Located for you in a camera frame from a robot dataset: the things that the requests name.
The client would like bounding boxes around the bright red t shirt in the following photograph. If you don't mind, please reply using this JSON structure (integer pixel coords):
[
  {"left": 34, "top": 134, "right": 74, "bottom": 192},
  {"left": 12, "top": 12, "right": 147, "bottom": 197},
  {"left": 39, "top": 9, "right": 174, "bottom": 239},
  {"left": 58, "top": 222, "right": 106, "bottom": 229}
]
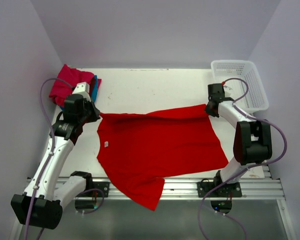
[{"left": 97, "top": 104, "right": 228, "bottom": 211}]

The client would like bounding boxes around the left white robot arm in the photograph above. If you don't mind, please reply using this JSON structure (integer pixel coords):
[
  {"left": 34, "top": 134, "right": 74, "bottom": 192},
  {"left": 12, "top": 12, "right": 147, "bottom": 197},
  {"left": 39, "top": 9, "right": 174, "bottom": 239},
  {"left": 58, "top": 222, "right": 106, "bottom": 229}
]
[{"left": 10, "top": 93, "right": 100, "bottom": 230}]

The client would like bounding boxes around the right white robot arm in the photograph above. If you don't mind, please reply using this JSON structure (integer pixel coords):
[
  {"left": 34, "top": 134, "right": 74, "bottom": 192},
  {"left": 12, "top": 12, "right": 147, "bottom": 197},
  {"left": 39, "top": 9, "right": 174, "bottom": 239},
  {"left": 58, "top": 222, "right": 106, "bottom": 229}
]
[{"left": 205, "top": 83, "right": 273, "bottom": 187}]

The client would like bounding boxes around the folded teal t shirt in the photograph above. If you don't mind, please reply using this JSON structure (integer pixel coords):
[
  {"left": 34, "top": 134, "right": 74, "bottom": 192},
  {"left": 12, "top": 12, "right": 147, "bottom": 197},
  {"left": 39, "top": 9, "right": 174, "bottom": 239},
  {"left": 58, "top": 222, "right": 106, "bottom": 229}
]
[{"left": 71, "top": 75, "right": 101, "bottom": 103}]

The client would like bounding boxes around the folded magenta t shirt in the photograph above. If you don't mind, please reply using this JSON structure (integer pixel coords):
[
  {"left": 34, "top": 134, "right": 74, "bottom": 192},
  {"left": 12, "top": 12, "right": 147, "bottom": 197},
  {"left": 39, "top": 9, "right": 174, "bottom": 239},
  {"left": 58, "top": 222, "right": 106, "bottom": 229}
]
[{"left": 49, "top": 64, "right": 98, "bottom": 109}]

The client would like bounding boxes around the white plastic basket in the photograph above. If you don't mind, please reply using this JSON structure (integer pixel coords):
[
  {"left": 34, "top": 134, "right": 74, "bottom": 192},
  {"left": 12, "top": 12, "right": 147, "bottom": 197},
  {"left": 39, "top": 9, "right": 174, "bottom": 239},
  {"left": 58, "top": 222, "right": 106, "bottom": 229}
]
[{"left": 210, "top": 60, "right": 269, "bottom": 114}]

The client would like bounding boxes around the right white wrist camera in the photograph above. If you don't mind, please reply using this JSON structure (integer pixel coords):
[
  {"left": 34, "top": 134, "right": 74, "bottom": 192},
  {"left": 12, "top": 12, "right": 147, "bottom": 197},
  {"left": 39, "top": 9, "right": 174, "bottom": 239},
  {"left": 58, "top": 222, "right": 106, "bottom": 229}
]
[{"left": 222, "top": 81, "right": 233, "bottom": 98}]

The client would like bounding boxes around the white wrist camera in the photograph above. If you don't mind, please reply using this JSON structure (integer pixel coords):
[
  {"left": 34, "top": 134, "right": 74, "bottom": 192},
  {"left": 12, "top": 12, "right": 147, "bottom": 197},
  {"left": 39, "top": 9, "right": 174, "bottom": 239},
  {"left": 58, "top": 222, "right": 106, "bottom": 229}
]
[
  {"left": 222, "top": 81, "right": 233, "bottom": 98},
  {"left": 72, "top": 82, "right": 90, "bottom": 99}
]

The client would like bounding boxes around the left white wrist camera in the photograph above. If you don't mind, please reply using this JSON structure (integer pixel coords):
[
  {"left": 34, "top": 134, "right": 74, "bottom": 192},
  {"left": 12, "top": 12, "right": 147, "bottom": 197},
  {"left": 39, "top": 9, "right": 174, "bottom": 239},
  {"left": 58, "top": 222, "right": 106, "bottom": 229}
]
[{"left": 72, "top": 82, "right": 90, "bottom": 99}]

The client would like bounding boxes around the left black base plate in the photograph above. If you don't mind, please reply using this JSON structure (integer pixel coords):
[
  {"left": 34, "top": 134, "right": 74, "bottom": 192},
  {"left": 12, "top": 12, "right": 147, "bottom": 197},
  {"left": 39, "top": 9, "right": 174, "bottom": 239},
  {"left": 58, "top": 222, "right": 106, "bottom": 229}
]
[{"left": 91, "top": 181, "right": 110, "bottom": 198}]

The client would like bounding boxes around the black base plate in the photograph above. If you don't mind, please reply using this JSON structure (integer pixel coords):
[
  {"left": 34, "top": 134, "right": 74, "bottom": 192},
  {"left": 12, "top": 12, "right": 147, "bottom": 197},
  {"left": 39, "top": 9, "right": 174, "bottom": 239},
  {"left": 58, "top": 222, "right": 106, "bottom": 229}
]
[
  {"left": 91, "top": 181, "right": 110, "bottom": 198},
  {"left": 196, "top": 178, "right": 243, "bottom": 198}
]

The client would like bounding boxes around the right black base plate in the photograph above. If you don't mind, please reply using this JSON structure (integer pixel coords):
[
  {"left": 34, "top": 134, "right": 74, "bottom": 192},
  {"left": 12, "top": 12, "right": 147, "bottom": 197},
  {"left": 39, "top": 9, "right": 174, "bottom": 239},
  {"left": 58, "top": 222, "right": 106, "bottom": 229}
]
[{"left": 196, "top": 178, "right": 243, "bottom": 198}]

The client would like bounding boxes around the aluminium mounting rail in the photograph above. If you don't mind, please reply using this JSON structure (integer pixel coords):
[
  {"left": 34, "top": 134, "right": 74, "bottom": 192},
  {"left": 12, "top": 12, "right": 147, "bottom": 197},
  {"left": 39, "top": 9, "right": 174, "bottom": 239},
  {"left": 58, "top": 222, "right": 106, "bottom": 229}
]
[{"left": 24, "top": 177, "right": 286, "bottom": 201}]

